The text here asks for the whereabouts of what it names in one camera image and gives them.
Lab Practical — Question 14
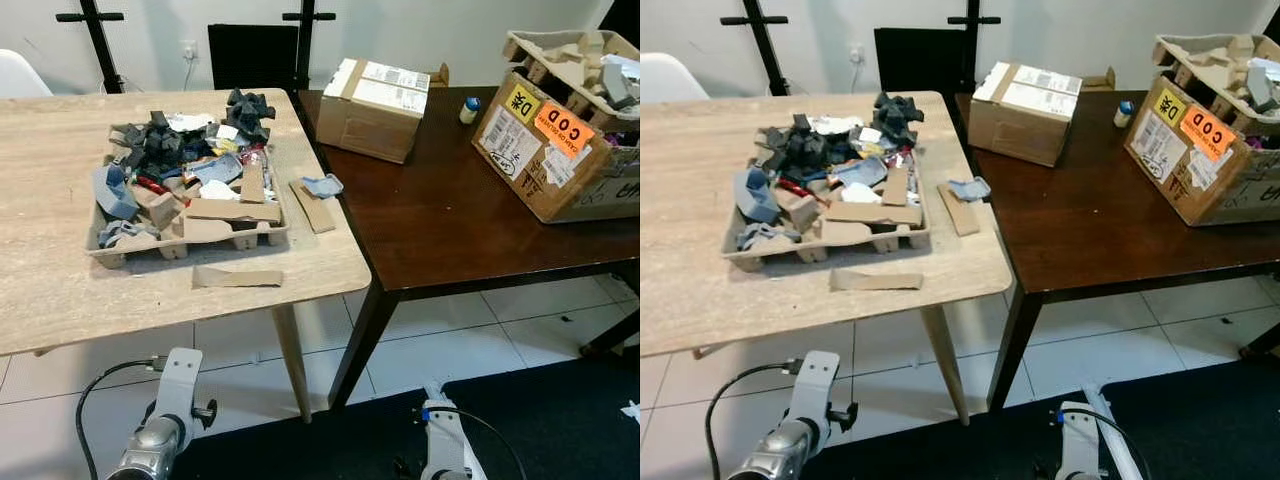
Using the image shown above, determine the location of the tapered brown cardboard strip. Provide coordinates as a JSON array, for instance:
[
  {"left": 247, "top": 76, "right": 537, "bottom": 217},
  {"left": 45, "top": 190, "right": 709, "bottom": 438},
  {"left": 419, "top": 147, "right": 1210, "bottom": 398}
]
[
  {"left": 191, "top": 265, "right": 285, "bottom": 291},
  {"left": 828, "top": 268, "right": 925, "bottom": 293}
]

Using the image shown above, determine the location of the black metal stand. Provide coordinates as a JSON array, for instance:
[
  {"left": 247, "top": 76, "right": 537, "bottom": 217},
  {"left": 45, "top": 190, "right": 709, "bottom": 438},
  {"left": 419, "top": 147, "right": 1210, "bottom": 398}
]
[
  {"left": 720, "top": 0, "right": 791, "bottom": 98},
  {"left": 55, "top": 0, "right": 127, "bottom": 94},
  {"left": 282, "top": 0, "right": 337, "bottom": 91},
  {"left": 948, "top": 0, "right": 1004, "bottom": 96}
]

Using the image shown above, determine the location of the cardboard box with white labels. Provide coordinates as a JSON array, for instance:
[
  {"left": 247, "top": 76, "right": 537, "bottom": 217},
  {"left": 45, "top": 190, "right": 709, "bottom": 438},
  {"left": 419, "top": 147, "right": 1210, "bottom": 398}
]
[
  {"left": 314, "top": 57, "right": 452, "bottom": 165},
  {"left": 967, "top": 61, "right": 1118, "bottom": 168}
]

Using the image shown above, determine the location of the grey plastic piece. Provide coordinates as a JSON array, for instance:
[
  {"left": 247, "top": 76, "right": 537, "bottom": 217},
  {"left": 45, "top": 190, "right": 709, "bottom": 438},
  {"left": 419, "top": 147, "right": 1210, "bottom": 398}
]
[
  {"left": 598, "top": 55, "right": 641, "bottom": 111},
  {"left": 1245, "top": 58, "right": 1280, "bottom": 113}
]

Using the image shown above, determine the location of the long brown cardboard strip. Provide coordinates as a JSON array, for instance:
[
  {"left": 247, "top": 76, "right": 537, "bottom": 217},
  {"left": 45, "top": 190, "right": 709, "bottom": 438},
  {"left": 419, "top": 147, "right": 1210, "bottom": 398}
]
[
  {"left": 822, "top": 200, "right": 925, "bottom": 229},
  {"left": 183, "top": 197, "right": 284, "bottom": 226}
]

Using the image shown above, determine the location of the grey-blue plastic scrap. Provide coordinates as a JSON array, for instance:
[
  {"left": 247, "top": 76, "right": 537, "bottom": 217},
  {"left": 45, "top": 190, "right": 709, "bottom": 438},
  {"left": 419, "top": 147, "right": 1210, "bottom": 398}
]
[
  {"left": 185, "top": 152, "right": 245, "bottom": 188},
  {"left": 828, "top": 155, "right": 889, "bottom": 191}
]

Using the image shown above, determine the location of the short brown cardboard strip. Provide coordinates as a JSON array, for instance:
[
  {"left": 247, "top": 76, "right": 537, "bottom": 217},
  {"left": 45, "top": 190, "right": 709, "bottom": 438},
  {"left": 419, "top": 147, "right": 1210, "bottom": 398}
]
[
  {"left": 880, "top": 165, "right": 911, "bottom": 209},
  {"left": 238, "top": 160, "right": 268, "bottom": 206}
]

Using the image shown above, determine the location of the flat blue-grey fabric scrap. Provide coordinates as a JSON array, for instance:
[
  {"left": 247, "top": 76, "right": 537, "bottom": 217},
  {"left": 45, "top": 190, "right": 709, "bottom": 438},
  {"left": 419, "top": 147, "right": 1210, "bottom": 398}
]
[
  {"left": 97, "top": 220, "right": 161, "bottom": 251},
  {"left": 735, "top": 222, "right": 801, "bottom": 253}
]

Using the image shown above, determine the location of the brown cardboard block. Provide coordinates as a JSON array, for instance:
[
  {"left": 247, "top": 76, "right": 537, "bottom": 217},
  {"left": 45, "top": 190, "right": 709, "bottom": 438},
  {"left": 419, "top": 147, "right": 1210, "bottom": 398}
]
[
  {"left": 135, "top": 185, "right": 183, "bottom": 231},
  {"left": 780, "top": 188, "right": 826, "bottom": 233}
]

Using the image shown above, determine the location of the large cardboard box orange sticker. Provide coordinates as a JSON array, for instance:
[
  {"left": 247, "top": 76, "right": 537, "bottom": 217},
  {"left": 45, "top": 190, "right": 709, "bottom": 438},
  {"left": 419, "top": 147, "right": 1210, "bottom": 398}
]
[
  {"left": 1123, "top": 85, "right": 1280, "bottom": 228},
  {"left": 471, "top": 70, "right": 641, "bottom": 225}
]

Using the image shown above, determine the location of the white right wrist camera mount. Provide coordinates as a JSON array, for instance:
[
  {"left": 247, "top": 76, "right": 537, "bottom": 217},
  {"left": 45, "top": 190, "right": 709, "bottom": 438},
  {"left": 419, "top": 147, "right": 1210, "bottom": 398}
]
[
  {"left": 418, "top": 398, "right": 473, "bottom": 480},
  {"left": 1053, "top": 400, "right": 1107, "bottom": 480}
]

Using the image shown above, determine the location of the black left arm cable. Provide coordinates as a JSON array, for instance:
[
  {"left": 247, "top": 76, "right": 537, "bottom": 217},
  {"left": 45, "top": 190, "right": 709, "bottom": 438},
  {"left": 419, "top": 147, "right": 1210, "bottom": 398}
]
[
  {"left": 75, "top": 357, "right": 166, "bottom": 480},
  {"left": 704, "top": 360, "right": 803, "bottom": 480}
]

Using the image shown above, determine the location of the black flat panel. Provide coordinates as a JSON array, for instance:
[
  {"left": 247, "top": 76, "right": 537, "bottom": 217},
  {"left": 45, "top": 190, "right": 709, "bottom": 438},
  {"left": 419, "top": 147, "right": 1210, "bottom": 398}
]
[
  {"left": 874, "top": 28, "right": 969, "bottom": 97},
  {"left": 207, "top": 24, "right": 301, "bottom": 93}
]

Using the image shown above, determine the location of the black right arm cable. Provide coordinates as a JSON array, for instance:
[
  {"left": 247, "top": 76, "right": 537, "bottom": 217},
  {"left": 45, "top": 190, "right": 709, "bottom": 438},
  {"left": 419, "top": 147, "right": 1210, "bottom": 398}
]
[
  {"left": 1065, "top": 405, "right": 1153, "bottom": 480},
  {"left": 430, "top": 404, "right": 528, "bottom": 480}
]

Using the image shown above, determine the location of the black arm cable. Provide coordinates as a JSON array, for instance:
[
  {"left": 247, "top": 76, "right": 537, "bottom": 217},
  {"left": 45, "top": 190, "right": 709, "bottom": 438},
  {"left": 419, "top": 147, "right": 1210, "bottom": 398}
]
[
  {"left": 430, "top": 404, "right": 528, "bottom": 480},
  {"left": 75, "top": 357, "right": 166, "bottom": 480},
  {"left": 704, "top": 360, "right": 803, "bottom": 480},
  {"left": 1065, "top": 405, "right": 1153, "bottom": 480}
]

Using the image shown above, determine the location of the tall blue-grey fabric scrap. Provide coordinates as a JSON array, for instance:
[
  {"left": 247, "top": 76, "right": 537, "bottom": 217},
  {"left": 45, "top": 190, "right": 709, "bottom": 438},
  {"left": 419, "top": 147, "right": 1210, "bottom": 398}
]
[
  {"left": 93, "top": 162, "right": 141, "bottom": 223},
  {"left": 733, "top": 165, "right": 783, "bottom": 225}
]

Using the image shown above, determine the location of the small black foam lump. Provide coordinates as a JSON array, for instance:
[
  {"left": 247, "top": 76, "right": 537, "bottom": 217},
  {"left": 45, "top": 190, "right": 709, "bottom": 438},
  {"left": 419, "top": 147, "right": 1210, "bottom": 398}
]
[
  {"left": 872, "top": 92, "right": 926, "bottom": 149},
  {"left": 224, "top": 88, "right": 277, "bottom": 146}
]

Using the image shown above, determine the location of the narrow brown cardboard strip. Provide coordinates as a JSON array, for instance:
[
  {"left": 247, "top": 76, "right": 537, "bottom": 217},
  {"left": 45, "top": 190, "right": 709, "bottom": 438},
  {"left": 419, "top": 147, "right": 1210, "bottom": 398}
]
[
  {"left": 935, "top": 182, "right": 983, "bottom": 238},
  {"left": 288, "top": 178, "right": 338, "bottom": 235}
]

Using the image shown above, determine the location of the white plastic chair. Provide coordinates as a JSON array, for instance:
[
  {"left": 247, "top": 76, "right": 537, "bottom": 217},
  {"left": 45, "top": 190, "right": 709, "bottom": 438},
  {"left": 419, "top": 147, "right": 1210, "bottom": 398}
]
[
  {"left": 0, "top": 48, "right": 54, "bottom": 99},
  {"left": 640, "top": 52, "right": 709, "bottom": 104}
]

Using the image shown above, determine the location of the long light wood table leg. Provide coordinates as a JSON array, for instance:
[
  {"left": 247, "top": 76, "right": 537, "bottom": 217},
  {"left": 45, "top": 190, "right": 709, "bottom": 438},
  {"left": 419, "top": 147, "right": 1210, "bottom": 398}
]
[
  {"left": 920, "top": 305, "right": 971, "bottom": 426},
  {"left": 271, "top": 303, "right": 314, "bottom": 424}
]

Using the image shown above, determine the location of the pulp tray full of trash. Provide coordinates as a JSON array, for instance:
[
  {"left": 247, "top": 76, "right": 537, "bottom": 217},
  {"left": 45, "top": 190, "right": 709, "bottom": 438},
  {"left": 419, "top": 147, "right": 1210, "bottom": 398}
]
[
  {"left": 722, "top": 120, "right": 933, "bottom": 273},
  {"left": 85, "top": 118, "right": 291, "bottom": 271}
]

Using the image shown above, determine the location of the large black foam lump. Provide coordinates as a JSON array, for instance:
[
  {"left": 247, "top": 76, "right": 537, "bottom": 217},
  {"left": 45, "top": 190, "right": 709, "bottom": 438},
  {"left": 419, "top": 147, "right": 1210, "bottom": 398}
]
[
  {"left": 120, "top": 110, "right": 186, "bottom": 181},
  {"left": 765, "top": 113, "right": 831, "bottom": 181}
]

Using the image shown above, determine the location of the pulp tray with cardboard scraps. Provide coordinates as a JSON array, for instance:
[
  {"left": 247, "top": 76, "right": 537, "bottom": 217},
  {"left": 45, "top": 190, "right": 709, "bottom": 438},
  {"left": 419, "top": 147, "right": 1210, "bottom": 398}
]
[
  {"left": 1152, "top": 33, "right": 1280, "bottom": 136},
  {"left": 500, "top": 28, "right": 641, "bottom": 131}
]

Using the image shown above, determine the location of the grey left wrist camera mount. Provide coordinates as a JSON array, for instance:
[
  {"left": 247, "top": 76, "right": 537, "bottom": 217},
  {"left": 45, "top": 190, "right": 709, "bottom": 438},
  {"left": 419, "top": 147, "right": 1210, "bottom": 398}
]
[
  {"left": 790, "top": 350, "right": 841, "bottom": 451},
  {"left": 150, "top": 347, "right": 204, "bottom": 446}
]

